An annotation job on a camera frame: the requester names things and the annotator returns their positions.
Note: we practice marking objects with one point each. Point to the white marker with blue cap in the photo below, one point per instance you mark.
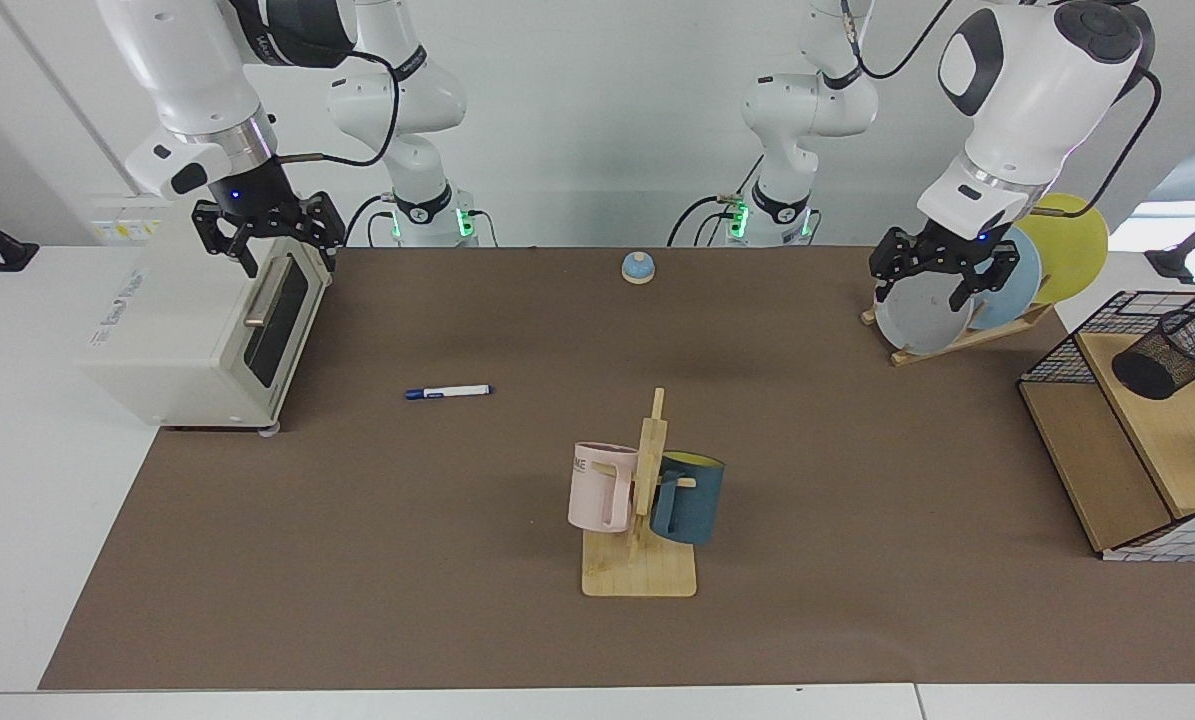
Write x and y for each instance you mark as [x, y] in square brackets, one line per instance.
[457, 390]

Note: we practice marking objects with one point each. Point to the black mesh pen holder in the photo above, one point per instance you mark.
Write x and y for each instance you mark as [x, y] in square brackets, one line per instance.
[1172, 355]

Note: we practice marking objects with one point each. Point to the light blue plate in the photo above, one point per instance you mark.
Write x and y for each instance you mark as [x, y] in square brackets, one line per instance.
[1012, 290]

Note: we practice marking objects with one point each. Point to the grey plate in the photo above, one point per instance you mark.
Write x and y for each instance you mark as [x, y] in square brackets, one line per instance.
[922, 320]

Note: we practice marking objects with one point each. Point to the wooden plate rack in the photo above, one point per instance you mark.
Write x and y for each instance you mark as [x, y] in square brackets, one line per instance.
[957, 345]

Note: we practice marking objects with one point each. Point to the pale toaster oven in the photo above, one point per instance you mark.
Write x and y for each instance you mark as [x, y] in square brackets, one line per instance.
[177, 320]

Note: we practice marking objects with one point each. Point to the yellow plate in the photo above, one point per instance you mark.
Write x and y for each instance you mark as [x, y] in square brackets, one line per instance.
[1067, 250]

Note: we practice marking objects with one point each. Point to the white power strip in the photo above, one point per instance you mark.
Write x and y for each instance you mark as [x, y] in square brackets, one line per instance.
[127, 225]

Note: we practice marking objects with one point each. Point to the small blue round thing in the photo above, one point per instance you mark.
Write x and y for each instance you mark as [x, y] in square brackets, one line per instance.
[638, 267]

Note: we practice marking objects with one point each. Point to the dark blue cup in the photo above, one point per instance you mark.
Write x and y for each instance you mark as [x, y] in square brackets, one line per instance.
[692, 505]

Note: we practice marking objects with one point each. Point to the brown table cloth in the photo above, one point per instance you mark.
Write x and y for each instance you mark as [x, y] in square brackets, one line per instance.
[457, 550]

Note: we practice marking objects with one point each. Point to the white checked cloth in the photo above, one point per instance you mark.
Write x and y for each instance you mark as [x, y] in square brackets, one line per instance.
[1187, 535]

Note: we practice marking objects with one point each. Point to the pink cup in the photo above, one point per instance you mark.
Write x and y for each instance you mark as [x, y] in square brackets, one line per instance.
[597, 490]

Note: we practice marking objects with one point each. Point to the wooden cup stand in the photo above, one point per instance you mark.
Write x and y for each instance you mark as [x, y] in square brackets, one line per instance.
[647, 575]

